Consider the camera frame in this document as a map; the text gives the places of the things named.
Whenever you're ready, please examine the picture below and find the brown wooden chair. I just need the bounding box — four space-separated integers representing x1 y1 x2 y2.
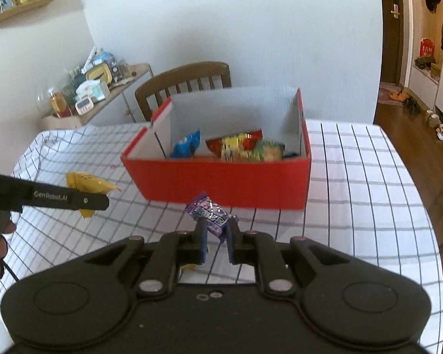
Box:
135 61 232 122

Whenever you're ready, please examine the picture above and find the yellow box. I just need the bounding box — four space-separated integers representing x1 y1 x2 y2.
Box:
86 63 113 82

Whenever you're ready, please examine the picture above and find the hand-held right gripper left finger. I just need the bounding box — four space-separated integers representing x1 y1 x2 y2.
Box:
70 218 209 299

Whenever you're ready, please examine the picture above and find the red and yellow snack packet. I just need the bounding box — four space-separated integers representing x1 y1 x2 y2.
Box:
205 129 263 162

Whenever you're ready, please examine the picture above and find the blue snack packet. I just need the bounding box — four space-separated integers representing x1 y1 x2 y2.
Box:
169 129 201 158

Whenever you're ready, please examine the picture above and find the red cardboard box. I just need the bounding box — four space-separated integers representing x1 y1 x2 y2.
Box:
120 88 312 211

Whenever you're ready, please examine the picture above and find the small white timer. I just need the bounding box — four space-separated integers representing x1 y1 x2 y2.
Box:
75 96 96 116

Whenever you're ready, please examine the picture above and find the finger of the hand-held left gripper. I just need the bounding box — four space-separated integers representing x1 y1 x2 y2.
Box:
78 192 110 211

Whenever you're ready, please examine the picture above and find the white tissue pack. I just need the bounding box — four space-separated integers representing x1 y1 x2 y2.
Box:
75 80 111 101

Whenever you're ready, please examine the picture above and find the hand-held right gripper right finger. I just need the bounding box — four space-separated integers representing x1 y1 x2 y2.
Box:
225 219 358 299

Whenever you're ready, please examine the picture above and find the red wall decoration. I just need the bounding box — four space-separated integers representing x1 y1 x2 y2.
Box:
418 37 436 60

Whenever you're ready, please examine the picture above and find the white side cabinet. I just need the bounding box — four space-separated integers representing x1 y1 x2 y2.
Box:
39 63 154 130

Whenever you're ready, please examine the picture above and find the jar with orange contents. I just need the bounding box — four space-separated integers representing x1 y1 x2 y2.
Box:
48 88 71 118

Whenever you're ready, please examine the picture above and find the blue and white carton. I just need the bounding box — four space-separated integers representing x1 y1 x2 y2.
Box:
94 50 119 68

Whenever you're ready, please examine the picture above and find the wooden wall shelf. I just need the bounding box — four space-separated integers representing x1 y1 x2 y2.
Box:
0 0 60 31

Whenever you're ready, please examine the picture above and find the clear glass jar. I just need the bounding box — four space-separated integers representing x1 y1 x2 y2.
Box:
35 90 54 119

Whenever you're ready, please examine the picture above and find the white shoe cabinet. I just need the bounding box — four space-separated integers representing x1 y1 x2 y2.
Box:
408 61 443 98

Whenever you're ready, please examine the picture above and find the brown wooden door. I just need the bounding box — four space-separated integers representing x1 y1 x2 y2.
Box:
378 0 406 86

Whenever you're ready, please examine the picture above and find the purple and white snack packet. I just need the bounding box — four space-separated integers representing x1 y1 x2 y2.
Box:
185 192 240 243

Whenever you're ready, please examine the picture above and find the green snack packet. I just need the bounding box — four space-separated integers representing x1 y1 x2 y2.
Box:
249 138 286 162

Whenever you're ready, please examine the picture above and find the white checked tablecloth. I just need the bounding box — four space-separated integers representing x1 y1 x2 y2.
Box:
0 120 443 354

